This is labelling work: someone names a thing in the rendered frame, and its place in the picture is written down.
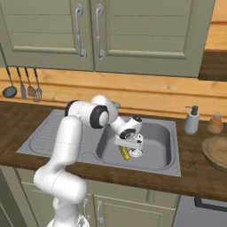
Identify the grey dishwasher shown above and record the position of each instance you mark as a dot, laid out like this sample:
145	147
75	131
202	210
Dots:
201	217

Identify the grey hanging turner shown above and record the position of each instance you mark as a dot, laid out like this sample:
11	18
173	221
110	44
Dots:
23	90

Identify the brown hanging spatula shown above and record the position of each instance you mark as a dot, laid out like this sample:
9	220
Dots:
30	90

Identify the wide olive wall cupboard door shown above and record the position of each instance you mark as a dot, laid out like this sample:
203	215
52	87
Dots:
150	32

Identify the olive base cupboard door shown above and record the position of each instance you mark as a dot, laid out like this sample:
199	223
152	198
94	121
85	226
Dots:
35	204
133	214

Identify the olive drawer front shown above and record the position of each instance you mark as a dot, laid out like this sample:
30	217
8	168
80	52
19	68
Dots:
124	190

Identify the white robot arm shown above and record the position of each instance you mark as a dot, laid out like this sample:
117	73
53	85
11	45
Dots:
69	139

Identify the brown round jar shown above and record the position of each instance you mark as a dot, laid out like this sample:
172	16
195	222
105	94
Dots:
215	124

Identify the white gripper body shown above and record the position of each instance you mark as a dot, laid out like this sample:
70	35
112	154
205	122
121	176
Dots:
128	143

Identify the wooden bowl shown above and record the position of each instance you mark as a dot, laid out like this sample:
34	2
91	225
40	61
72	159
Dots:
217	152

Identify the grey steel sink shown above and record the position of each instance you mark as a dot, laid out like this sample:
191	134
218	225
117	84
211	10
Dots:
50	139

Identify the grey tap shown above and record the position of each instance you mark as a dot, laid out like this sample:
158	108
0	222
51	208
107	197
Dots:
117	104

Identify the grey slotted hanging spatula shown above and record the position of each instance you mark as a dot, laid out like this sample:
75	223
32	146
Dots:
37	94

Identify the dark hanging ladle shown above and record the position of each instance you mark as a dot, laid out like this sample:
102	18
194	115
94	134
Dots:
9	92

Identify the grey soap dispenser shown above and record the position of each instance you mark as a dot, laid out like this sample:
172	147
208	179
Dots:
191	122

